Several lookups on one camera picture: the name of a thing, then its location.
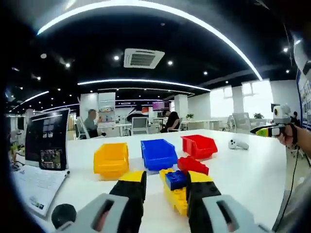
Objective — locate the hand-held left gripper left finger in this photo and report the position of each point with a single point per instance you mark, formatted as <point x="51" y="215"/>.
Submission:
<point x="126" y="194"/>

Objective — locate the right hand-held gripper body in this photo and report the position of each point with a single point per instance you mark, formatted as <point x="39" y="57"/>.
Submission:
<point x="280" y="114"/>

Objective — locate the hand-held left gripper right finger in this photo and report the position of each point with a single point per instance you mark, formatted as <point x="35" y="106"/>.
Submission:
<point x="204" y="194"/>

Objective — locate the yellow toy block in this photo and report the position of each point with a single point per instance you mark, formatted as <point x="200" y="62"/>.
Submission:
<point x="176" y="200"/>

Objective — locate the blue toy block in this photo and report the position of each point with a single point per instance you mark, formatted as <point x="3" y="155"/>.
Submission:
<point x="176" y="180"/>

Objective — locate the red toy block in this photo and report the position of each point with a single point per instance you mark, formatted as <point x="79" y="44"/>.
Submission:
<point x="192" y="165"/>

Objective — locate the yellow plastic bin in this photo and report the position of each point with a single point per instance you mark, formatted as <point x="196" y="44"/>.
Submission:
<point x="110" y="161"/>

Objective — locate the red plastic bin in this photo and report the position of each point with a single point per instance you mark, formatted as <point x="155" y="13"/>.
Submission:
<point x="198" y="145"/>

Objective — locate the blue plastic bin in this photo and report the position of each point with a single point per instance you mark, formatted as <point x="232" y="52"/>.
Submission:
<point x="158" y="155"/>

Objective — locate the person's right hand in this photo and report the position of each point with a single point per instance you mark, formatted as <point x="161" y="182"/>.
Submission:
<point x="290" y="134"/>

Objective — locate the potted green plant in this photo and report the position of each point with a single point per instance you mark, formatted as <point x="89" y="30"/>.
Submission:
<point x="258" y="115"/>
<point x="190" y="116"/>

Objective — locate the white office chair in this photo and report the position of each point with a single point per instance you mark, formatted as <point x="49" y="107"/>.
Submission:
<point x="240" y="121"/>

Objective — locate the white handheld controller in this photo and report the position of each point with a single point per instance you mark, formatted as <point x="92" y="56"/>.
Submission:
<point x="236" y="144"/>

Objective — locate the black round knob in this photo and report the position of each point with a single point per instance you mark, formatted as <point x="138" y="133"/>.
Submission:
<point x="63" y="215"/>

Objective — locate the grey mesh office chair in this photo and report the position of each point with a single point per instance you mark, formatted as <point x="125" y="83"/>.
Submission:
<point x="140" y="125"/>

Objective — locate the purple screen monitor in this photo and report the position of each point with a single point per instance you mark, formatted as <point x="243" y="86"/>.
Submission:
<point x="160" y="105"/>

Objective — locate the white laptop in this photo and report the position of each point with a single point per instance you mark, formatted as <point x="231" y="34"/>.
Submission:
<point x="46" y="138"/>

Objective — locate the ceiling air conditioner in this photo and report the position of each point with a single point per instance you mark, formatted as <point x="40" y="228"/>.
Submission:
<point x="143" y="58"/>

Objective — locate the blue white wall poster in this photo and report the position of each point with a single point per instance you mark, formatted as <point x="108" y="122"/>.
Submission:
<point x="305" y="102"/>

